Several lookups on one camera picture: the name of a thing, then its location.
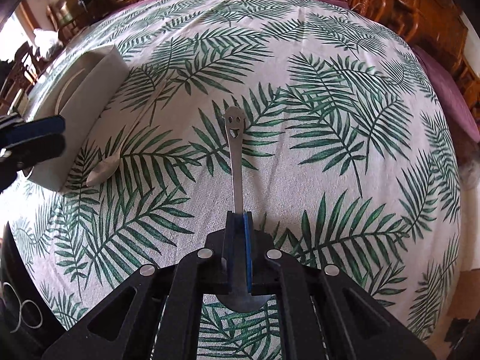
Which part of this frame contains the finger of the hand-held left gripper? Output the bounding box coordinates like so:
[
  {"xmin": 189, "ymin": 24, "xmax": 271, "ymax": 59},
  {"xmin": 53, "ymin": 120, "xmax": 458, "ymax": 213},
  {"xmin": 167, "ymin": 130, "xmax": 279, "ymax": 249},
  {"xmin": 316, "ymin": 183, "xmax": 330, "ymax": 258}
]
[
  {"xmin": 0, "ymin": 134, "xmax": 66, "ymax": 193},
  {"xmin": 0, "ymin": 114, "xmax": 66, "ymax": 147}
]

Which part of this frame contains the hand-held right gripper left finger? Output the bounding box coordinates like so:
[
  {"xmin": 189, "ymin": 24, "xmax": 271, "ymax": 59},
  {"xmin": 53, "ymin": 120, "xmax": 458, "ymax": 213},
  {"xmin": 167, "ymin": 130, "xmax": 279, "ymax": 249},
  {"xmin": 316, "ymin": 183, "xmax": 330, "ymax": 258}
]
[{"xmin": 41, "ymin": 212, "xmax": 246, "ymax": 360}]

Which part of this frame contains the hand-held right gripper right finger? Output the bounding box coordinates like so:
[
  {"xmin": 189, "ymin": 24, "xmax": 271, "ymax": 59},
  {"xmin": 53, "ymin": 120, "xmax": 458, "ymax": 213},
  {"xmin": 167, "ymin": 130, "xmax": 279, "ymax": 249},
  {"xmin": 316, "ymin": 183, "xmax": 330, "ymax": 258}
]
[{"xmin": 244, "ymin": 212, "xmax": 437, "ymax": 360}]

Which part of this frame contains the grey utensil tray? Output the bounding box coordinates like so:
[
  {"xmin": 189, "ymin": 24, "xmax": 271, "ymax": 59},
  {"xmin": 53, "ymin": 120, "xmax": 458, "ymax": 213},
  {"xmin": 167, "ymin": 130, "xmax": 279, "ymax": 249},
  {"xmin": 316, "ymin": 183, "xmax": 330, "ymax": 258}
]
[{"xmin": 22, "ymin": 44, "xmax": 130, "ymax": 192}]

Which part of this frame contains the beige plastic spoon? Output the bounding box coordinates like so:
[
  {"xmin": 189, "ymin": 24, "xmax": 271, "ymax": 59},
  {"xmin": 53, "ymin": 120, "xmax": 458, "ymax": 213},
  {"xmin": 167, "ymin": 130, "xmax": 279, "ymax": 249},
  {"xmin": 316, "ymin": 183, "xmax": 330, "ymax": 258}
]
[
  {"xmin": 55, "ymin": 72, "xmax": 81, "ymax": 116},
  {"xmin": 86, "ymin": 82, "xmax": 171, "ymax": 187}
]

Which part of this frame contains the metal spoon with smiley handle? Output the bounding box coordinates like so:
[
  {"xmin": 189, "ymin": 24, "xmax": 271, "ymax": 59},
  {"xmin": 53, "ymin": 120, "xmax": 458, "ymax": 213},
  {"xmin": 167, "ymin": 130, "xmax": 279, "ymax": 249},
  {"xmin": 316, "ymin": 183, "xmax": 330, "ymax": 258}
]
[{"xmin": 217, "ymin": 105, "xmax": 274, "ymax": 314}]

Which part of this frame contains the dark wooden chair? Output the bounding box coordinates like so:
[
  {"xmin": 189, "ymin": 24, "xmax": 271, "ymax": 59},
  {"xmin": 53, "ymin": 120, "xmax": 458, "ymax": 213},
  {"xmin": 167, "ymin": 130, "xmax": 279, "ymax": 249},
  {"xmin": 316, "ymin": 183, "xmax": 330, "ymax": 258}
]
[{"xmin": 0, "ymin": 41, "xmax": 42, "ymax": 113}]

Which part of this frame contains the white plastic bag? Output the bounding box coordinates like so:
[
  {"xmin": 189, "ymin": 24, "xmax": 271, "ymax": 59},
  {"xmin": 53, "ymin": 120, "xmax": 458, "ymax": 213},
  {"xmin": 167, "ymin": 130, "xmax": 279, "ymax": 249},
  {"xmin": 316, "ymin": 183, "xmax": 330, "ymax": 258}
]
[{"xmin": 33, "ymin": 28, "xmax": 62, "ymax": 61}]

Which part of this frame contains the wooden dining chair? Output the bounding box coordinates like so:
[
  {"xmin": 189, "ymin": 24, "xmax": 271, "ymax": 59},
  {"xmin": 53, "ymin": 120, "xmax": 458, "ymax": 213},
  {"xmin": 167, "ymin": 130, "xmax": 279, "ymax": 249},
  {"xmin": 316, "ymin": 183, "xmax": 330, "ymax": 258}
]
[{"xmin": 47, "ymin": 0, "xmax": 94, "ymax": 42}]

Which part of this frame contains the leaf print tablecloth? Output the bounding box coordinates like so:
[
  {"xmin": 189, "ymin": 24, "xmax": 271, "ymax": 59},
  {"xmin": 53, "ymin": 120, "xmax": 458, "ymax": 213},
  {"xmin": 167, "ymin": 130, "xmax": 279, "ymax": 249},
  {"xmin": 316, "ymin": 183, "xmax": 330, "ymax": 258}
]
[{"xmin": 0, "ymin": 0, "xmax": 464, "ymax": 360}]

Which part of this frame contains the purple seat cushion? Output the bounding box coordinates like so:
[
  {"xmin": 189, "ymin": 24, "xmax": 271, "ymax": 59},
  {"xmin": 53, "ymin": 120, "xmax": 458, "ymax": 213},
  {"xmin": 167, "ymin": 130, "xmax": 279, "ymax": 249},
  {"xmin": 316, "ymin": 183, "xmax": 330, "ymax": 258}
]
[{"xmin": 412, "ymin": 45, "xmax": 480, "ymax": 143}]

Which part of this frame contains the carved wooden armchair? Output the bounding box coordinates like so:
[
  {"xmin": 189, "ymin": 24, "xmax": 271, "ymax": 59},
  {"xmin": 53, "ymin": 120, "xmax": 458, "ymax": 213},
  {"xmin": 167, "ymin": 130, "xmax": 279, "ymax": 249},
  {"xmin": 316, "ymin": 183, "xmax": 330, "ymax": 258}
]
[{"xmin": 352, "ymin": 0, "xmax": 421, "ymax": 38}]

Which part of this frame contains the carved wooden sofa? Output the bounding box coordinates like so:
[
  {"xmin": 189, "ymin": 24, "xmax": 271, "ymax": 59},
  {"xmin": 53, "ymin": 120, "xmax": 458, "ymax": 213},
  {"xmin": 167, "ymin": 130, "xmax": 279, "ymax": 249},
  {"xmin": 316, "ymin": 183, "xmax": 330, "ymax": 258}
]
[{"xmin": 412, "ymin": 0, "xmax": 480, "ymax": 128}]

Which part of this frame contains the white cord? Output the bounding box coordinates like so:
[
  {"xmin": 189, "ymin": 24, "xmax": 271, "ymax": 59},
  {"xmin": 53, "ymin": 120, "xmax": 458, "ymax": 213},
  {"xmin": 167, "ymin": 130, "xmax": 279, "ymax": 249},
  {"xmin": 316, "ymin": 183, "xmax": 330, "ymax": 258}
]
[{"xmin": 2, "ymin": 281, "xmax": 43, "ymax": 332}]

